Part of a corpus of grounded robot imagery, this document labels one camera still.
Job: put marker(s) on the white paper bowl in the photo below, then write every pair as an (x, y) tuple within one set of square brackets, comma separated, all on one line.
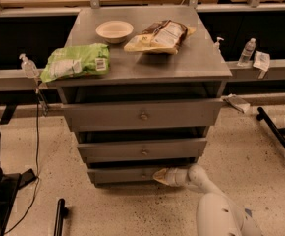
[(114, 32)]

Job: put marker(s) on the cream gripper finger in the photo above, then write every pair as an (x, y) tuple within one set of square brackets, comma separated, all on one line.
[(161, 173), (161, 180)]

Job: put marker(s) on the clear water bottle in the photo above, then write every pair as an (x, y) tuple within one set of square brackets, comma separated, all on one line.
[(247, 52)]

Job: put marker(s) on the grey bottom drawer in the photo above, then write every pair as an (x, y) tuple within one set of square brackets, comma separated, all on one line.
[(134, 174)]

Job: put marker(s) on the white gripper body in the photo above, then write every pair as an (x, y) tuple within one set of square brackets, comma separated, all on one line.
[(173, 177)]

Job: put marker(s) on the green chip bag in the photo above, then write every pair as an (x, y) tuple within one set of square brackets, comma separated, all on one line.
[(77, 61)]

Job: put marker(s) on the black bar bottom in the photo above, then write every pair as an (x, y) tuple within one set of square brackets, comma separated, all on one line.
[(61, 214)]

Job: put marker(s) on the grey drawer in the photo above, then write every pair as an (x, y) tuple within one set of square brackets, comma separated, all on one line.
[(134, 174), (138, 115), (141, 150)]

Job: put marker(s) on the white paper packet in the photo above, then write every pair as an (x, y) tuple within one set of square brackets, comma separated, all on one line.
[(261, 62)]

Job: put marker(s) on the right sanitizer pump bottle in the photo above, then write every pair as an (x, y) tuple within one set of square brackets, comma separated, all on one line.
[(217, 43)]

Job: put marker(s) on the sanitizer pump bottle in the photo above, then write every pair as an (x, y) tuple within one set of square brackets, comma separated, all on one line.
[(217, 43), (28, 66)]

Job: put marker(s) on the left sanitizer pump bottle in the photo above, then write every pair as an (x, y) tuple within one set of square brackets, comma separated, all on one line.
[(28, 66)]

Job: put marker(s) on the grey top drawer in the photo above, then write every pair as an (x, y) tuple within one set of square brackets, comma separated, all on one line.
[(138, 115)]

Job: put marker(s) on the brown yellow snack bag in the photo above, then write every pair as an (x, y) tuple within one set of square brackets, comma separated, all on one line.
[(161, 37)]

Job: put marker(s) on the grey drawer cabinet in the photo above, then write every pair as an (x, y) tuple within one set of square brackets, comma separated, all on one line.
[(197, 71)]

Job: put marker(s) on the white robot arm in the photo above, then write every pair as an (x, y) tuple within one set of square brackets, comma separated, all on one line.
[(217, 214)]

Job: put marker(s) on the grey middle drawer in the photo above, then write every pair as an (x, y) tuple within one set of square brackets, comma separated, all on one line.
[(141, 150)]

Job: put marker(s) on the folded grey cloth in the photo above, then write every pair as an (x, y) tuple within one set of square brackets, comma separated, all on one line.
[(237, 102)]

